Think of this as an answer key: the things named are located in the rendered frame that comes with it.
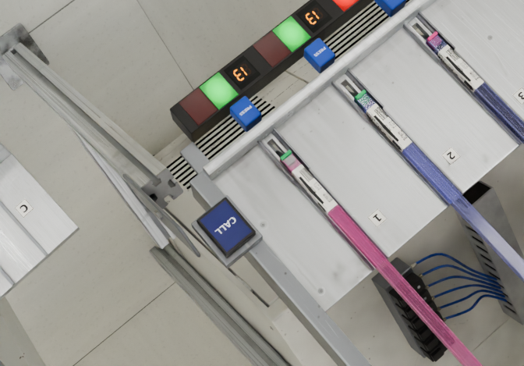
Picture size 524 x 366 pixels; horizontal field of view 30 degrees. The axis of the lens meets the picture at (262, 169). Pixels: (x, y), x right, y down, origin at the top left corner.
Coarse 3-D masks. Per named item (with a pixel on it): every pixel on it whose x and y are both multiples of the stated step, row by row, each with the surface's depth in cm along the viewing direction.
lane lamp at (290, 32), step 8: (280, 24) 114; (288, 24) 114; (296, 24) 114; (280, 32) 114; (288, 32) 114; (296, 32) 114; (304, 32) 114; (288, 40) 114; (296, 40) 114; (304, 40) 114
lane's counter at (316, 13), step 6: (306, 6) 115; (312, 6) 115; (318, 6) 115; (300, 12) 115; (306, 12) 115; (312, 12) 115; (318, 12) 115; (324, 12) 115; (300, 18) 115; (306, 18) 115; (312, 18) 115; (318, 18) 115; (324, 18) 115; (330, 18) 115; (306, 24) 114; (312, 24) 114; (318, 24) 114; (312, 30) 114
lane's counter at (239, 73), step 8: (232, 64) 113; (240, 64) 113; (248, 64) 113; (232, 72) 113; (240, 72) 113; (248, 72) 113; (256, 72) 113; (232, 80) 112; (240, 80) 112; (248, 80) 112; (240, 88) 112
